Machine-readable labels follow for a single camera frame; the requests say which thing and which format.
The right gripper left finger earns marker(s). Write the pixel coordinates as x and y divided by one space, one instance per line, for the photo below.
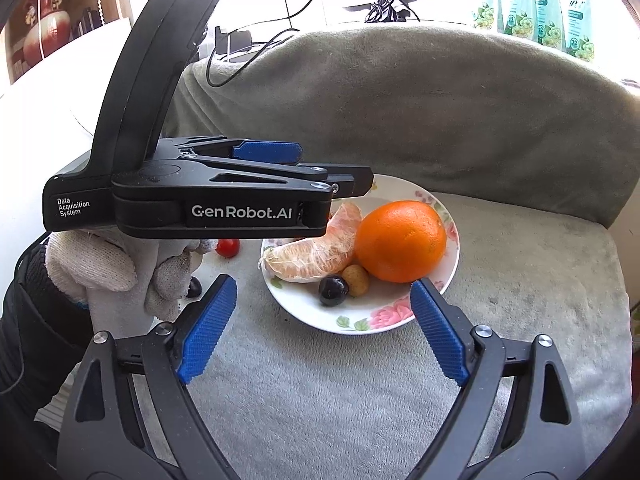
103 434

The brown longan on plate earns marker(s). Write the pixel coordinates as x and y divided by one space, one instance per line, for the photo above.
357 279

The red white vase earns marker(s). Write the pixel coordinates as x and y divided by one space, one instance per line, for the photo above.
49 29

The peeled pomelo segment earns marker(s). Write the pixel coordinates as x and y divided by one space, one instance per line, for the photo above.
313 258

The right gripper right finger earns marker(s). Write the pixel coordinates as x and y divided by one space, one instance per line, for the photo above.
515 416

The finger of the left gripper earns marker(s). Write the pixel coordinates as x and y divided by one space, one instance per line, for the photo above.
274 152
347 180

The grey sofa blanket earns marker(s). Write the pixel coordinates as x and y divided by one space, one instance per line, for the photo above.
511 157

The white gloved left hand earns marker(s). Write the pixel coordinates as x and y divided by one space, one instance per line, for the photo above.
126 283

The large orange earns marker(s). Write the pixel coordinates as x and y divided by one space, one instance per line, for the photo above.
401 241

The red cherry tomato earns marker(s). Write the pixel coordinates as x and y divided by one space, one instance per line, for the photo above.
228 248

